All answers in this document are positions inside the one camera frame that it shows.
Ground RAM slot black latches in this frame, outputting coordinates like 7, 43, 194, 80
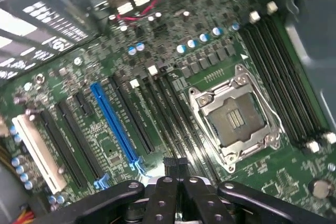
258, 15, 326, 144
238, 24, 307, 154
141, 74, 192, 176
157, 62, 220, 184

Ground RAM slot white latches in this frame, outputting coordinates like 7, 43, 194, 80
248, 10, 321, 155
147, 65, 207, 180
265, 1, 336, 145
129, 79, 182, 168

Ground metal CPU socket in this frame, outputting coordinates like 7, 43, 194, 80
188, 63, 285, 174

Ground long black expansion slot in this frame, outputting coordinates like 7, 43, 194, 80
108, 75, 156, 155
39, 110, 88, 188

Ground black expansion slot blue clip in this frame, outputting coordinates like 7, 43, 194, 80
57, 100, 110, 190

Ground silver coin battery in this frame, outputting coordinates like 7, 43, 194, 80
308, 179, 334, 200

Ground short black expansion slot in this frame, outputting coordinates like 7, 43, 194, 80
74, 92, 93, 116

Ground white expansion slot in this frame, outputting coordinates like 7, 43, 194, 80
12, 113, 68, 195

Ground green motherboard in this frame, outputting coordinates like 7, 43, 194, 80
0, 0, 336, 221

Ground grey metal PC case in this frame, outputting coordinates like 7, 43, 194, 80
0, 0, 336, 224

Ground wire socket locking lever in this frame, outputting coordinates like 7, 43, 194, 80
235, 63, 285, 133

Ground yellow and red wire bundle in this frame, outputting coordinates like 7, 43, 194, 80
9, 202, 36, 224

